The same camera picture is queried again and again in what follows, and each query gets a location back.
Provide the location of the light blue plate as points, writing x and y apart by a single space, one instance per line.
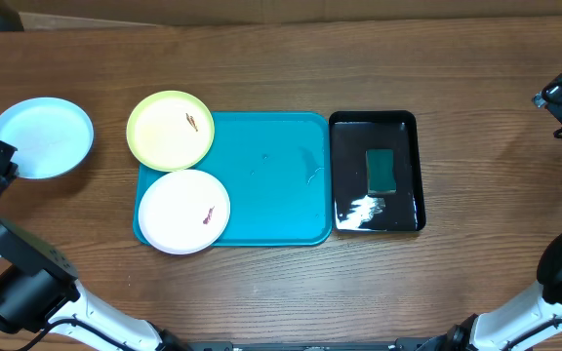
52 136

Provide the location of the pink plate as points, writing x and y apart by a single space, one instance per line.
184 212

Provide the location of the green sponge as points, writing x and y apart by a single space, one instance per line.
380 171

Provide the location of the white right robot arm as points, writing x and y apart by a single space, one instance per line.
534 315

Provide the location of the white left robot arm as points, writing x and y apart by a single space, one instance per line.
40 292

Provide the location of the black rectangular tray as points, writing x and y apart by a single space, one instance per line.
352 133

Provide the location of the teal plastic tray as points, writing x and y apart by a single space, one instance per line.
275 167

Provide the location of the yellow plate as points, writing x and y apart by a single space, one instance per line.
170 131

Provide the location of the cardboard board at back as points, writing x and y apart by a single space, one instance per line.
21 14

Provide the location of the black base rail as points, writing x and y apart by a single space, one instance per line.
310 346

